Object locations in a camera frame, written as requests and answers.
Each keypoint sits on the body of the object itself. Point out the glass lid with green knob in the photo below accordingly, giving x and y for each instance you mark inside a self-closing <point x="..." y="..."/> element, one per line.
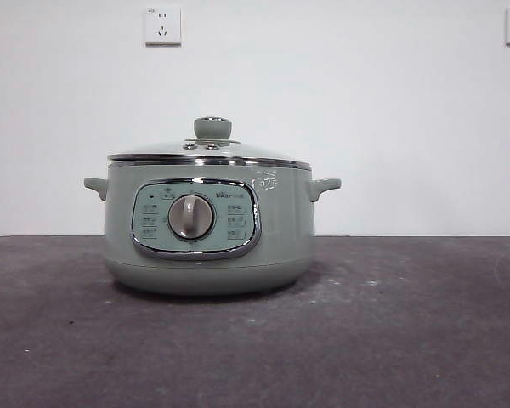
<point x="212" y="127"/>

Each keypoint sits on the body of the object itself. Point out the pale green electric pot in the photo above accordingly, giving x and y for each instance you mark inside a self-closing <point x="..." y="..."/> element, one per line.
<point x="280" y="238"/>

